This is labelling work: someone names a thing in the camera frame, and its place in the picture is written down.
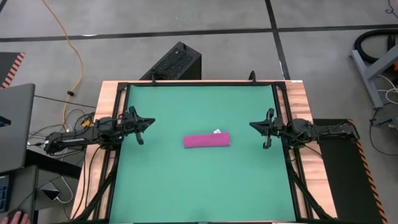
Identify grey laptop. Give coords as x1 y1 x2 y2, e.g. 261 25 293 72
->
0 83 37 174

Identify black desk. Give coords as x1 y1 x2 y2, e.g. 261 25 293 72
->
24 149 82 180

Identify black keyboard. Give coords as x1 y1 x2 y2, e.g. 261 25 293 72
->
0 174 10 213

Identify person's hand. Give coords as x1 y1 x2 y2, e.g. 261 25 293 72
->
0 210 31 224

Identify large black orange-striped floor mat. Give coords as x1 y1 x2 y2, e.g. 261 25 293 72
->
312 118 389 224

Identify black looped floor cable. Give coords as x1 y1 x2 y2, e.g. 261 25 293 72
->
368 107 398 156

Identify small black orange-striped floor mat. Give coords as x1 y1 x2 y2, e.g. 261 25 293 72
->
0 52 26 90

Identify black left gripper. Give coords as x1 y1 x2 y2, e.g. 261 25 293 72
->
116 105 156 146

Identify black metal table frame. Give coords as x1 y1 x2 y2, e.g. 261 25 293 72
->
73 79 335 223

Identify black hose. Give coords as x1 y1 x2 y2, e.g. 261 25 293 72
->
353 28 398 65

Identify black computer tower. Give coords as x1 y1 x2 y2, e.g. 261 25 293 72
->
139 40 203 81

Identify grey metal stand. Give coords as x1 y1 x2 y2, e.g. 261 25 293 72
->
349 43 398 110

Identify green table mat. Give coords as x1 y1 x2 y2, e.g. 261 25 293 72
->
108 83 296 223

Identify thin black cable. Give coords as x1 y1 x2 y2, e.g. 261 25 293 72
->
385 0 398 16

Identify magenta towel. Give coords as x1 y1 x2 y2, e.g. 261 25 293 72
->
182 129 231 149

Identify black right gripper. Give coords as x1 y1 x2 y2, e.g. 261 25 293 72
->
249 108 292 150

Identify black computer mouse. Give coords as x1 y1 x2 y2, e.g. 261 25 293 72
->
6 208 23 224

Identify yellow cable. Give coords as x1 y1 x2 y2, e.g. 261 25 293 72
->
40 0 94 131

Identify white cables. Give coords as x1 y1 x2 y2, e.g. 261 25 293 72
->
376 74 398 105

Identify grey cabinet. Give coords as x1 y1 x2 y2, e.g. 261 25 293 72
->
0 164 40 224

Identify black smartphone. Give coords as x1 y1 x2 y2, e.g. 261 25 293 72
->
42 188 62 202

